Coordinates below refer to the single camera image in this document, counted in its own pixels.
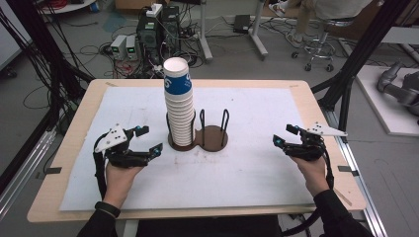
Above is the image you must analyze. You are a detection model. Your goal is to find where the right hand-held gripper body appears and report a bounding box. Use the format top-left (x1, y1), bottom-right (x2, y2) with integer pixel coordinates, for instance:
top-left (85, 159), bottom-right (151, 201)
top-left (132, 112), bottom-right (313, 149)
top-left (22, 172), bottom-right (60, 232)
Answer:
top-left (282, 121), bottom-right (349, 163)

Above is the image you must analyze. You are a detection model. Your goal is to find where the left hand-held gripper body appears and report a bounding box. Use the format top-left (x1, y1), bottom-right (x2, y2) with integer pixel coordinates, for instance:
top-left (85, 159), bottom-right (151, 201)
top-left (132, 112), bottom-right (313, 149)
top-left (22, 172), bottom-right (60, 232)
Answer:
top-left (94, 123), bottom-right (149, 170)

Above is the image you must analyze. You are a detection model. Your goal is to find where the stack of paper cups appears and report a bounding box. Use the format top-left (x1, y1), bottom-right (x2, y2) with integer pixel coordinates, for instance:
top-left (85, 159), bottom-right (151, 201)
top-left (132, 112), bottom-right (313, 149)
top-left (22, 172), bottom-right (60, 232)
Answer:
top-left (163, 90), bottom-right (197, 148)

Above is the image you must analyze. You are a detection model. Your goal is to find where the brown cup rack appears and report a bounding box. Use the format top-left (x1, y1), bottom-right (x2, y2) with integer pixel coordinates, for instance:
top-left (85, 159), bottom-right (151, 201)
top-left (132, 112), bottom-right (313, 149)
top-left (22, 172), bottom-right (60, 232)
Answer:
top-left (166, 108), bottom-right (231, 153)

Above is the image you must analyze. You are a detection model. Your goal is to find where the person's left hand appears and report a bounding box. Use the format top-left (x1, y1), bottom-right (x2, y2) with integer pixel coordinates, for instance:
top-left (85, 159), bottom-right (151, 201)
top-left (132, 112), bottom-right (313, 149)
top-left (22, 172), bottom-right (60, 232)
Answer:
top-left (103, 163), bottom-right (143, 208)

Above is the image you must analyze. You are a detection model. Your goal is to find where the person's right hand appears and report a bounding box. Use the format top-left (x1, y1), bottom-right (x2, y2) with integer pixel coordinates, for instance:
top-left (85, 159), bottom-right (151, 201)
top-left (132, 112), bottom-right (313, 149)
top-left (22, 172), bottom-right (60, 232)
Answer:
top-left (291, 156), bottom-right (331, 198)

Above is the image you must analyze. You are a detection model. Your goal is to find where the black tape piece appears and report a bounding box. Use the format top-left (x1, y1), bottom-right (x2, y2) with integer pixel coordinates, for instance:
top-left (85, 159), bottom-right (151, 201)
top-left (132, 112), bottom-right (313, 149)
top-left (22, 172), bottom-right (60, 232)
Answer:
top-left (337, 165), bottom-right (361, 178)
top-left (43, 166), bottom-right (63, 176)

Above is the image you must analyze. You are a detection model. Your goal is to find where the black wristband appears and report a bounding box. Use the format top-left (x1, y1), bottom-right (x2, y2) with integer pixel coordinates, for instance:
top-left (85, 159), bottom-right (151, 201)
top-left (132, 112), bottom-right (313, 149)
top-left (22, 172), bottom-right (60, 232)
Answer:
top-left (94, 200), bottom-right (122, 218)

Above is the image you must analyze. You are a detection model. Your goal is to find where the thin wooden strip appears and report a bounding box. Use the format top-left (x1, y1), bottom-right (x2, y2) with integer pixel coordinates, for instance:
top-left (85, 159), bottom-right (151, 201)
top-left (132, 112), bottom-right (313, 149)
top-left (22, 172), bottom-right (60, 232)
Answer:
top-left (333, 187), bottom-right (353, 207)

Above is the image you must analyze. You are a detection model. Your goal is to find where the white foam mat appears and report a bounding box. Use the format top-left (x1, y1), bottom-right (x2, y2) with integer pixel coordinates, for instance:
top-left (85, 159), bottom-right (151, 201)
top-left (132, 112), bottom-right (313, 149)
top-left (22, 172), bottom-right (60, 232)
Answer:
top-left (58, 86), bottom-right (318, 212)

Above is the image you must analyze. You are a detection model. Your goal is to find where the wooden table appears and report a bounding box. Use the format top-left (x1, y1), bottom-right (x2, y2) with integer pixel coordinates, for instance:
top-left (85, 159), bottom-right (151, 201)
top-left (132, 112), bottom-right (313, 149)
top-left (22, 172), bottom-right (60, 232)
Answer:
top-left (27, 78), bottom-right (368, 224)

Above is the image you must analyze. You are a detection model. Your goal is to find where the white platform board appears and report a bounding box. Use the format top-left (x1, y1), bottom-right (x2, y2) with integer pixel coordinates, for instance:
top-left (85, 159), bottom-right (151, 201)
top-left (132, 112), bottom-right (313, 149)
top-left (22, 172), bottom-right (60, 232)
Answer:
top-left (354, 64), bottom-right (419, 138)

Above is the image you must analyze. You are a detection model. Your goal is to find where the grey bench power supply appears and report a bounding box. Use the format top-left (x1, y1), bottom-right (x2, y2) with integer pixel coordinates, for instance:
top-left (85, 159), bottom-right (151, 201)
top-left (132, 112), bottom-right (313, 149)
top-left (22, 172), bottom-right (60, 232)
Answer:
top-left (110, 34), bottom-right (128, 60)
top-left (126, 35), bottom-right (139, 61)

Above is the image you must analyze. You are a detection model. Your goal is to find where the metal stool on casters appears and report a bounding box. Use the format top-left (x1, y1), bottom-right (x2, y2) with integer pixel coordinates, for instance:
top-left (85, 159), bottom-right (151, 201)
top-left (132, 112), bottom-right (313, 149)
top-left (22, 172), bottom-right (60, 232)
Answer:
top-left (291, 16), bottom-right (356, 73)

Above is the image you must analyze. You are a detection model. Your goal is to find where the black computer tower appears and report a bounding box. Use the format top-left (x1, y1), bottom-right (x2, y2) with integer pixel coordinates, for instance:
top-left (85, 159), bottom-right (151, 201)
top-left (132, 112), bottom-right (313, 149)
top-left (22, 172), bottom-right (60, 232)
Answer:
top-left (135, 7), bottom-right (164, 65)
top-left (161, 5), bottom-right (182, 55)

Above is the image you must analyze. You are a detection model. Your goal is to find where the white desk leg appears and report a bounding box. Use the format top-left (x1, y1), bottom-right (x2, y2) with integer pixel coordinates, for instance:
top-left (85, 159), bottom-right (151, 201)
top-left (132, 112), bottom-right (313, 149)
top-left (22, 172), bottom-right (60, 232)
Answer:
top-left (248, 0), bottom-right (270, 61)
top-left (197, 0), bottom-right (214, 64)

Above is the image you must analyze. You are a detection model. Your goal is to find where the black box on floor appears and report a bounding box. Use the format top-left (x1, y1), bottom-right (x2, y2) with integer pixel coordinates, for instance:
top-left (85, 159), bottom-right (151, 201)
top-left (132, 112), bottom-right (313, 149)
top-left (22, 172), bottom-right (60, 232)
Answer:
top-left (232, 14), bottom-right (252, 35)

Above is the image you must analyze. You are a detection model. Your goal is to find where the white power strip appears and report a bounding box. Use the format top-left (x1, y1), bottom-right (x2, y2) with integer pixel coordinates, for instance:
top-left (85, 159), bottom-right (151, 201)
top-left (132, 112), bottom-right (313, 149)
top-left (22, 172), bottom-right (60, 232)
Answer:
top-left (145, 3), bottom-right (164, 19)

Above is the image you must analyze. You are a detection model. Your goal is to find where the white round table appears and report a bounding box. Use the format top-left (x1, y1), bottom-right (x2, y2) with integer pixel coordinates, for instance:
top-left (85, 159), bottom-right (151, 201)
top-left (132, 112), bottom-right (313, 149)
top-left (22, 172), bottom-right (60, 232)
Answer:
top-left (39, 0), bottom-right (97, 15)

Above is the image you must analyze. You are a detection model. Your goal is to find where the left hand-held gripper cable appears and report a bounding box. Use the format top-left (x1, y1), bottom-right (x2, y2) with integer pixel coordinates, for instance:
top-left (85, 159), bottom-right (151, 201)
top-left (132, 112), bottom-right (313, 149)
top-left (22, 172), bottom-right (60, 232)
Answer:
top-left (92, 132), bottom-right (109, 199)

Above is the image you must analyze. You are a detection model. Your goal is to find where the hand-held gripper cable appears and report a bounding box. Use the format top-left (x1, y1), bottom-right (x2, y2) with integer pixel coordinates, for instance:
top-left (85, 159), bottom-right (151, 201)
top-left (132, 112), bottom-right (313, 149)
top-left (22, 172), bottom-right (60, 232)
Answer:
top-left (92, 132), bottom-right (109, 199)
top-left (283, 146), bottom-right (335, 237)

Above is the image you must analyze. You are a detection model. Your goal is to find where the right hand-held gripper cable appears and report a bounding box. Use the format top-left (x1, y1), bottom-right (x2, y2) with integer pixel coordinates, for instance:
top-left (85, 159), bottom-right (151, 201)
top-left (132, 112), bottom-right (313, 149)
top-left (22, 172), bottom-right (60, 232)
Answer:
top-left (283, 146), bottom-right (335, 237)

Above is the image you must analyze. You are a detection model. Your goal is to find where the aluminium rail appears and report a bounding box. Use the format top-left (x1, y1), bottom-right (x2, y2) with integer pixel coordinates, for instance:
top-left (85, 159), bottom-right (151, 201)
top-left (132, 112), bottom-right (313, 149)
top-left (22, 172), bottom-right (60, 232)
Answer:
top-left (323, 108), bottom-right (388, 237)
top-left (0, 127), bottom-right (57, 220)

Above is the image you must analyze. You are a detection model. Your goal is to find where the black frame post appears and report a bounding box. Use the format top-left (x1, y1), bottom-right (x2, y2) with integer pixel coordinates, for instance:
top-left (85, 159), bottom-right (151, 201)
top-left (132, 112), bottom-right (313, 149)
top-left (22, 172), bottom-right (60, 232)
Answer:
top-left (310, 0), bottom-right (413, 143)

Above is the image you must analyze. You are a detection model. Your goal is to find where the black frame with cables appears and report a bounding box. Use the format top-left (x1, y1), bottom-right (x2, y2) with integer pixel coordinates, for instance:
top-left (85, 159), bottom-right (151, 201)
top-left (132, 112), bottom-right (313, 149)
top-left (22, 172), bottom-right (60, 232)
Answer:
top-left (0, 0), bottom-right (96, 196)

